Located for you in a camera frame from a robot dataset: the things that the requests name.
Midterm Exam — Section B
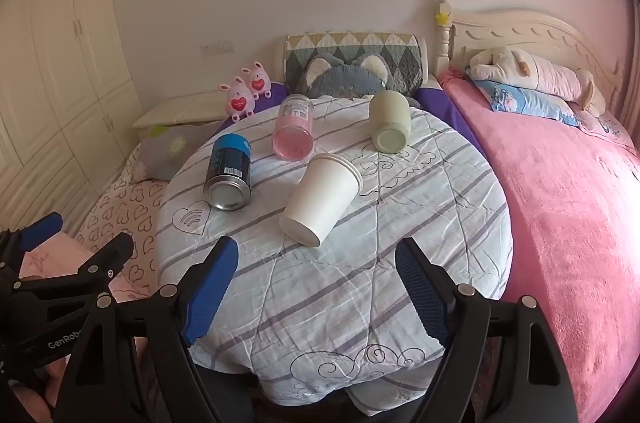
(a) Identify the striped white tablecloth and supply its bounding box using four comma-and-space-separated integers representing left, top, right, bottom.
155, 98, 513, 415

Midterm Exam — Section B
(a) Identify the grey cat ear cushion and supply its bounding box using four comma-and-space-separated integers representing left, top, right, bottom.
295, 53, 390, 99

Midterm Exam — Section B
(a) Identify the cream bedside table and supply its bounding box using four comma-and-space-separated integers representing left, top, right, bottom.
132, 90, 228, 139

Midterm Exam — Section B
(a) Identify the cream wardrobe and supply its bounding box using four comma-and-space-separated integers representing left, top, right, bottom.
1, 0, 142, 233

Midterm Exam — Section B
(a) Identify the light pink quilt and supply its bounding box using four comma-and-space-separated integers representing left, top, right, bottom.
20, 232, 149, 302

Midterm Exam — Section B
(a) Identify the grey sun print pillow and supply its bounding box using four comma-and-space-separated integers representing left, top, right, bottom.
131, 122, 219, 183

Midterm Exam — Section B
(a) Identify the pale green ceramic cup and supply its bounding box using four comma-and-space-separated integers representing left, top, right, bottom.
369, 90, 411, 154

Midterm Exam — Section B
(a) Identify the pink bunny plush rear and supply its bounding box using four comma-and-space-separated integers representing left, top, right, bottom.
242, 61, 272, 100

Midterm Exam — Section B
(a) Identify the blue cartoon pillow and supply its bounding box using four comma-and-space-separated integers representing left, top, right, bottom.
474, 80, 580, 127

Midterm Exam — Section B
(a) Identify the cream wooden bed headboard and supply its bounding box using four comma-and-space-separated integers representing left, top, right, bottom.
435, 0, 624, 115

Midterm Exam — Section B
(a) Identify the heart print bed sheet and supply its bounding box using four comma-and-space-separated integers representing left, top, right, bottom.
75, 144, 167, 295

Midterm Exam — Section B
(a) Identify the pink fleece blanket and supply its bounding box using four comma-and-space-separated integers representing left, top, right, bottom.
439, 70, 639, 422

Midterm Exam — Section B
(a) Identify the white pink dog plush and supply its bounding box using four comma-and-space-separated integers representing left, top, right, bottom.
469, 47, 606, 117

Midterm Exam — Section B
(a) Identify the diamond patterned quilted headboard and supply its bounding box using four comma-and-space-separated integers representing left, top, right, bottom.
277, 31, 430, 96

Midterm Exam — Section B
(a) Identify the clear jar pink label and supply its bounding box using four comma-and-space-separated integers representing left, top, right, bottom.
272, 94, 314, 162

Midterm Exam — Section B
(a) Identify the blue black metal can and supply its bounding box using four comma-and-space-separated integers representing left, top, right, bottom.
203, 132, 252, 212

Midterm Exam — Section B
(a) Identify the white paper cup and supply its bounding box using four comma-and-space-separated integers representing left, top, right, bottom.
279, 153, 363, 247

